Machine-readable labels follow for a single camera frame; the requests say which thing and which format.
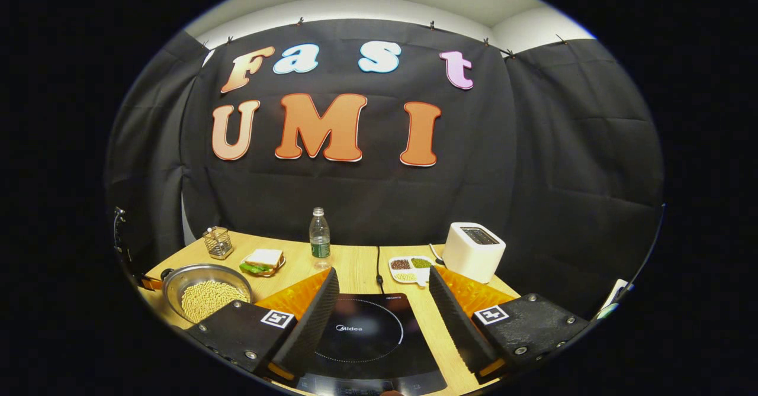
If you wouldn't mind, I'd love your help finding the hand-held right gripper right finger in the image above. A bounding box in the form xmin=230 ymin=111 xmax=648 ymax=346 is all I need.
xmin=428 ymin=265 xmax=593 ymax=380

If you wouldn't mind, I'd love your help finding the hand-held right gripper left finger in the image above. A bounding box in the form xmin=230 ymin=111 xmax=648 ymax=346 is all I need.
xmin=185 ymin=267 xmax=341 ymax=385

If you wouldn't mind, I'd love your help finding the stainless steel pot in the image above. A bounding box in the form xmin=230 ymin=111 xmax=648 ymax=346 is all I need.
xmin=160 ymin=263 xmax=254 ymax=326

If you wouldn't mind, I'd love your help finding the black induction cooktop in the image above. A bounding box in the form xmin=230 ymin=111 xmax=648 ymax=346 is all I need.
xmin=296 ymin=292 xmax=448 ymax=395

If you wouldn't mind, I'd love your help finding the pile of soybeans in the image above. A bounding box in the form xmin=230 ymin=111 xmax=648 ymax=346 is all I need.
xmin=181 ymin=281 xmax=249 ymax=324

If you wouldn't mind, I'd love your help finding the white divided bean dish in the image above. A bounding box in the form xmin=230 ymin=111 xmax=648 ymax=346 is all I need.
xmin=388 ymin=256 xmax=435 ymax=287

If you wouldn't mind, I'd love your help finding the white toaster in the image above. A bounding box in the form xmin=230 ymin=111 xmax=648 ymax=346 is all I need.
xmin=442 ymin=222 xmax=506 ymax=284

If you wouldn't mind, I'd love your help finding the sandwich with lettuce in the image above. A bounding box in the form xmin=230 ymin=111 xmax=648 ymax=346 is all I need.
xmin=240 ymin=249 xmax=285 ymax=276

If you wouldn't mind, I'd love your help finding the clear plastic water bottle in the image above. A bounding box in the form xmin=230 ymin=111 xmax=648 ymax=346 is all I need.
xmin=309 ymin=207 xmax=332 ymax=271

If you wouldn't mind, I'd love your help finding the black backdrop cloth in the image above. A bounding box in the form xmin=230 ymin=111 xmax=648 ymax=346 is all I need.
xmin=105 ymin=18 xmax=665 ymax=320

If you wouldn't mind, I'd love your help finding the wire mesh utensil holder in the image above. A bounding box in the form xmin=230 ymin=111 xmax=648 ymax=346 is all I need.
xmin=203 ymin=226 xmax=234 ymax=260

